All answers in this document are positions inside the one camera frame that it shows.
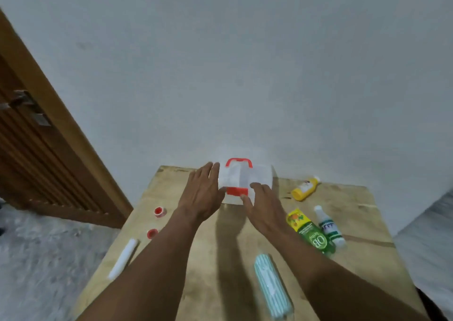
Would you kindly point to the person's left hand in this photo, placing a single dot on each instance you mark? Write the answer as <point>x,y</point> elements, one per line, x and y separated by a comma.
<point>200,195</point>

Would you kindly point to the person's right hand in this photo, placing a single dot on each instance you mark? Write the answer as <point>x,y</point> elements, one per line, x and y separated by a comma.
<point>267,211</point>

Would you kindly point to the teal striped cloth roll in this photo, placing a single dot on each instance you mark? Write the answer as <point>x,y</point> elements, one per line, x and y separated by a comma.
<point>272,287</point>

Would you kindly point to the brown wooden door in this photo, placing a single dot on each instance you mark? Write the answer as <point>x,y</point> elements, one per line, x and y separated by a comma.
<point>46,161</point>

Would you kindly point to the person's left thumb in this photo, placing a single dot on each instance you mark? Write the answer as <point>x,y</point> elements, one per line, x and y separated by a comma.
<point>221,192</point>

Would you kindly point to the white bottle green label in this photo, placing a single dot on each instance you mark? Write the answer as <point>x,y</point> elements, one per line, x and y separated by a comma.
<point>331,227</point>

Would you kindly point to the person's right thumb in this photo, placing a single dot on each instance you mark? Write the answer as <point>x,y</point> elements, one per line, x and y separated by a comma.
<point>246,203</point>

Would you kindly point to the person's left forearm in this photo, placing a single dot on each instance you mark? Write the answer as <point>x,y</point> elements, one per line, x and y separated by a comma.
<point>148,271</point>

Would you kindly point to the white paper roll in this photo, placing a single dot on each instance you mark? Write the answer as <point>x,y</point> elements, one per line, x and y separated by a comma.
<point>123,258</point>

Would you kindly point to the red tape roll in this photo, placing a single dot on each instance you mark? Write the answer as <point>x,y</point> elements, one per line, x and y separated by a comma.
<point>160,212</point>
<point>152,233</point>

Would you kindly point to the person's right forearm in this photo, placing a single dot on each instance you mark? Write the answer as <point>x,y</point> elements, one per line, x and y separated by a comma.
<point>329,281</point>

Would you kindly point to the green bottle yellow top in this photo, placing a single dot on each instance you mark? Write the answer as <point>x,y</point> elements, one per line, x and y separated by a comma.
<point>313,235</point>

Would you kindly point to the yellow bottle white cap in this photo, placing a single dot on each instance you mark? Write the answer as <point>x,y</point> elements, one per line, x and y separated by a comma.
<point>304,189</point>

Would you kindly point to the metal door latch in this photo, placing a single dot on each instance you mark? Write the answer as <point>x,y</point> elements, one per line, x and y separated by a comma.
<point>26,104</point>

